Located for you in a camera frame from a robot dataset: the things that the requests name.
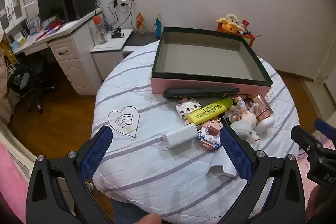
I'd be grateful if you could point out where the orange snack bag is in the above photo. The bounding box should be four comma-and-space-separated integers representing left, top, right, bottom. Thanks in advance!
135, 12, 146, 35

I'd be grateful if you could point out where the white door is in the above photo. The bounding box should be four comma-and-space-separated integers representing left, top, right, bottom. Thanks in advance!
314, 43, 336, 98

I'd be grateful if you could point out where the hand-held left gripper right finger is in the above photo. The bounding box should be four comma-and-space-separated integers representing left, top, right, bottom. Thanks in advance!
220, 124, 306, 224

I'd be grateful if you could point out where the pink pig doll figurine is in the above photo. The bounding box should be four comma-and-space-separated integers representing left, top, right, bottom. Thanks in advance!
226, 96, 257, 125

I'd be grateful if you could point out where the white desk with drawers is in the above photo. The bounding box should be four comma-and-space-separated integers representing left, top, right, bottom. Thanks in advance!
10, 7, 103, 96

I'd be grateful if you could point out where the pink blanket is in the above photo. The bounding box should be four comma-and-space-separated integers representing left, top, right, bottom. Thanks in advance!
0, 143, 34, 216

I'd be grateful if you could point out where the glass bottle with orange cap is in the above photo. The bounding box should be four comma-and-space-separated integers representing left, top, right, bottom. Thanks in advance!
92, 15, 109, 44

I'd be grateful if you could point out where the white power bank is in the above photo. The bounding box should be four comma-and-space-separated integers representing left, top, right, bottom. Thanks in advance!
161, 124, 199, 149

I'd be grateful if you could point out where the black office chair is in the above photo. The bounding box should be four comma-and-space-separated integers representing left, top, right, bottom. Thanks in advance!
16, 56, 55, 114

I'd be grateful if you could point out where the rose gold cylinder jar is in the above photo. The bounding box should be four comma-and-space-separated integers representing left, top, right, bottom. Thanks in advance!
252, 94, 274, 122

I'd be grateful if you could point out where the yellow highlighter pen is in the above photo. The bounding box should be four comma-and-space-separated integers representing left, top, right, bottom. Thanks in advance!
187, 97, 234, 125

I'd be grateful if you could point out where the white bed frame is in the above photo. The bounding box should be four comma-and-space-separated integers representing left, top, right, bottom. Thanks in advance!
0, 119, 37, 169

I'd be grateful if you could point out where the blue and white carton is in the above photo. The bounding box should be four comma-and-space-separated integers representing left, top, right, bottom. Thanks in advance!
28, 14, 41, 35

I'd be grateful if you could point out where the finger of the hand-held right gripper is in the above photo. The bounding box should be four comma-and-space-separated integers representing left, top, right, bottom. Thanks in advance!
291, 125, 324, 154
314, 118, 336, 141

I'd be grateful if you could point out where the patterned clothes pile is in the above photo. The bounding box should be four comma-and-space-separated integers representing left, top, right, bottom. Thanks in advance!
0, 32, 29, 119

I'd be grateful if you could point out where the white block cat figure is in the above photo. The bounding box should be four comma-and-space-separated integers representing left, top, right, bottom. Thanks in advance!
175, 97, 202, 125

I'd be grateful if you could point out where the person's blue trouser leg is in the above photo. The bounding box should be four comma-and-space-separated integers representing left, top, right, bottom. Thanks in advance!
112, 199, 158, 224

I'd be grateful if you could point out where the yellow plush toy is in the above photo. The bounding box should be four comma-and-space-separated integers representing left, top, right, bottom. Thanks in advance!
217, 13, 248, 35

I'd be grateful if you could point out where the blue bottle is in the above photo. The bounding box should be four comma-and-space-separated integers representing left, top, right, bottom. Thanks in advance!
154, 13, 164, 39

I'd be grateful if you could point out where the white glass-door cabinet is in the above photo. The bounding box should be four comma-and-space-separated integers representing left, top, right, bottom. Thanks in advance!
0, 0, 27, 33

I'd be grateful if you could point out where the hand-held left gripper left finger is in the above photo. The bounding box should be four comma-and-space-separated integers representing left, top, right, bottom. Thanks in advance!
26, 126, 113, 224

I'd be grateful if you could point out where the black computer monitor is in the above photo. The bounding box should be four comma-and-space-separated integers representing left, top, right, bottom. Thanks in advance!
37, 0, 69, 25

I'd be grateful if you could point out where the white nightstand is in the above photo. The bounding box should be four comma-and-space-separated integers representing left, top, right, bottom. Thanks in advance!
91, 28, 134, 88

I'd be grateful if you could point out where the black power cable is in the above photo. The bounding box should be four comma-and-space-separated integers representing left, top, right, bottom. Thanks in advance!
106, 1, 133, 30

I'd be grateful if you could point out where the pink box with dark rim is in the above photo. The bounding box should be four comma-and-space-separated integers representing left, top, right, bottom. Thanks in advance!
151, 27, 272, 95

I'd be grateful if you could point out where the white wall socket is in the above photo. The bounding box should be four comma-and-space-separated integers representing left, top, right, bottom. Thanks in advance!
112, 0, 137, 7

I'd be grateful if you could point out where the small black device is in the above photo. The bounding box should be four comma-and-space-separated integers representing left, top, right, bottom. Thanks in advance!
111, 28, 125, 39

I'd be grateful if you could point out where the white elephant figurine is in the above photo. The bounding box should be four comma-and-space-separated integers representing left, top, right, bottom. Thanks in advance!
230, 120, 261, 152

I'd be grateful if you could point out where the red printed box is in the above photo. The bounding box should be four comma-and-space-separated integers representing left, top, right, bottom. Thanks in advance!
217, 23, 256, 47

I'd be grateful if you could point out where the pink block figure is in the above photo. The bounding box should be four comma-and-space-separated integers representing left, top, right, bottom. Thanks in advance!
196, 119, 223, 151

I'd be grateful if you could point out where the person's right hand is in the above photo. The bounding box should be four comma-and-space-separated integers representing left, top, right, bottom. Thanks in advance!
308, 183, 336, 224

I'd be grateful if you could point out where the black remote control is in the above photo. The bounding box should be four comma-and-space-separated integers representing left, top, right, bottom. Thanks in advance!
163, 87, 240, 101

